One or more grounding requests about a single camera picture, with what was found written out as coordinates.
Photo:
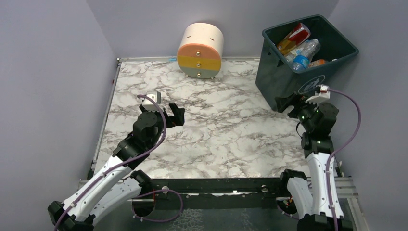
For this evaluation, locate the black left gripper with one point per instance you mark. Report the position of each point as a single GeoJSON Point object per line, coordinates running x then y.
{"type": "Point", "coordinates": [170, 118]}

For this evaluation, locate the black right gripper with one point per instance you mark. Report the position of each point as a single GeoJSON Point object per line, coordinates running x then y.
{"type": "Point", "coordinates": [294, 105]}

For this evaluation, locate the orange label clear bottle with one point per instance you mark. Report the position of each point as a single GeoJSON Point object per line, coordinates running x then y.
{"type": "Point", "coordinates": [317, 63]}

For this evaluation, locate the blue cap clear bottle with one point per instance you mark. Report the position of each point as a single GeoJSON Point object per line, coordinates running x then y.
{"type": "Point", "coordinates": [302, 61]}

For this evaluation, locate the red gold label bottle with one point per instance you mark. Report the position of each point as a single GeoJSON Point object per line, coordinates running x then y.
{"type": "Point", "coordinates": [295, 38]}

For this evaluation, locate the white label long bottle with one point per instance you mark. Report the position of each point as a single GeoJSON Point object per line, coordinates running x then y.
{"type": "Point", "coordinates": [292, 54]}

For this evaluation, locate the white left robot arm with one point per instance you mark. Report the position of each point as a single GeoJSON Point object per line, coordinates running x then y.
{"type": "Point", "coordinates": [118, 180]}

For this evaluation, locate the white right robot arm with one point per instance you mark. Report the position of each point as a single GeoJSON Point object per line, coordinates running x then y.
{"type": "Point", "coordinates": [317, 204]}

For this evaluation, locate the dark green plastic bin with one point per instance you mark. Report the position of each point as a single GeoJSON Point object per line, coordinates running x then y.
{"type": "Point", "coordinates": [275, 77]}

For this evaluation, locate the cream orange round drawer box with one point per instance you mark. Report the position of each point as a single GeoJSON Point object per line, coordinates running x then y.
{"type": "Point", "coordinates": [200, 51]}

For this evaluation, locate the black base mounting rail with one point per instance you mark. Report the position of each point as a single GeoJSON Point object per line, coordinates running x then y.
{"type": "Point", "coordinates": [212, 193]}

